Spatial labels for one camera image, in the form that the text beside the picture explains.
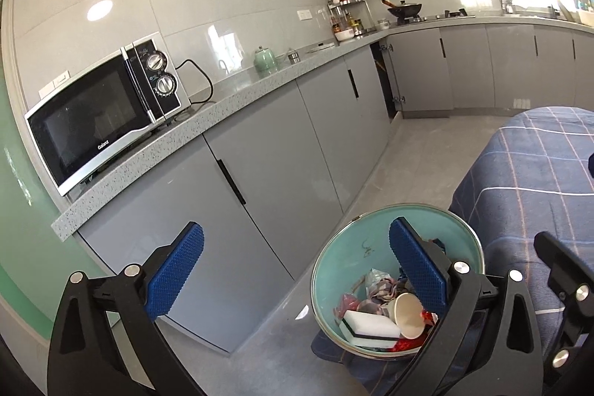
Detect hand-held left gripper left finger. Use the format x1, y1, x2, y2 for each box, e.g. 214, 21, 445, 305
46, 222, 207, 396

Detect metal spice rack with bottles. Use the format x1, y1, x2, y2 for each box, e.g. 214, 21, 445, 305
327, 0, 367, 39

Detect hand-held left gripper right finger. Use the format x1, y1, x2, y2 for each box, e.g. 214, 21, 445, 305
389, 217, 544, 396

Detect blue plaid tablecloth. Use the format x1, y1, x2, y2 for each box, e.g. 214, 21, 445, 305
311, 106, 594, 378

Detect black and silver microwave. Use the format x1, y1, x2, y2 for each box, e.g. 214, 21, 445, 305
24, 32, 191, 198

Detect gas stove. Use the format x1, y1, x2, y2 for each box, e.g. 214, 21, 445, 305
394, 9, 476, 26

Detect black wok with lid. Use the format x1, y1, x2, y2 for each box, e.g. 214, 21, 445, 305
381, 0, 424, 23

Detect white and green sponge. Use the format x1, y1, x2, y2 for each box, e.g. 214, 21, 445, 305
337, 309, 402, 350

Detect grey speckled kitchen countertop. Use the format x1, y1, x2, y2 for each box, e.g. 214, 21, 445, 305
51, 16, 594, 241

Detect green ceramic teapot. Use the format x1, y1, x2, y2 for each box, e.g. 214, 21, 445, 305
253, 45, 279, 72

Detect red plastic bag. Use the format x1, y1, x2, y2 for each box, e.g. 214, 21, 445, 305
390, 312, 439, 353

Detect teal trash bin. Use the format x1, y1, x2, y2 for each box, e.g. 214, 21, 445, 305
310, 203, 486, 360

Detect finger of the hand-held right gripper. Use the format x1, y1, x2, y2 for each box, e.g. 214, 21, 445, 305
533, 231, 594, 378

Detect clear plastic bag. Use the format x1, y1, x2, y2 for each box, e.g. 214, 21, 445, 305
364, 268, 411, 304

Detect white double wall socket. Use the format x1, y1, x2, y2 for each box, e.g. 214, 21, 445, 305
38, 70, 71, 100

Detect black microwave cable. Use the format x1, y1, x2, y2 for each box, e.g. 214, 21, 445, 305
174, 59, 215, 104

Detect white and blue paper cup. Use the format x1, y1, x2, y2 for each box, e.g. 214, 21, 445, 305
379, 292, 427, 340

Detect grey lower kitchen cabinets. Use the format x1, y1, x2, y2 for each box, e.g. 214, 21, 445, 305
76, 22, 594, 354

